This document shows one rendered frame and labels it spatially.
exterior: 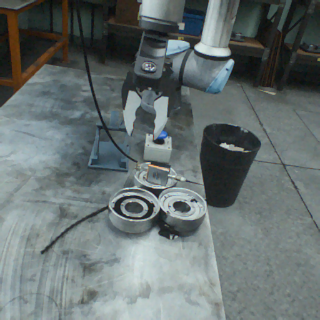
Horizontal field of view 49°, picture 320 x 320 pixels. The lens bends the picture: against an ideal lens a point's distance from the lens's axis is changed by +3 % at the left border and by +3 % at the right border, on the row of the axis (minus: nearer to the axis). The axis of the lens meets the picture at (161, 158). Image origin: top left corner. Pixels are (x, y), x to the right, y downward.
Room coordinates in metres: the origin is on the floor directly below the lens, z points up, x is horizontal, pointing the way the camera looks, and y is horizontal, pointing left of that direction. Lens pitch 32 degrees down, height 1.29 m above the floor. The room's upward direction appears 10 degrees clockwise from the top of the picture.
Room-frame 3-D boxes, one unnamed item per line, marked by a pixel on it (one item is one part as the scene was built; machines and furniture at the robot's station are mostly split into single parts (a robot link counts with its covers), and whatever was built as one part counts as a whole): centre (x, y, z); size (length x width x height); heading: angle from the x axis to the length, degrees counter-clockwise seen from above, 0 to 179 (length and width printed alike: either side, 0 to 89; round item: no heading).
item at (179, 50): (1.15, 0.03, 0.97); 0.13 x 0.12 x 0.14; 73
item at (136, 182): (0.66, 0.01, 0.82); 0.10 x 0.10 x 0.04
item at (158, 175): (0.65, 0.00, 0.85); 0.05 x 0.02 x 0.04; 82
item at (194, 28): (4.28, 0.08, 0.56); 0.52 x 0.38 x 0.22; 92
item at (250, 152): (1.79, -0.38, 0.21); 0.34 x 0.34 x 0.43
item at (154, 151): (0.82, 0.02, 0.82); 0.08 x 0.07 x 0.05; 5
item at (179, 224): (0.57, -0.06, 0.82); 0.10 x 0.10 x 0.04
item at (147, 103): (1.15, 0.04, 0.85); 0.15 x 0.15 x 0.10
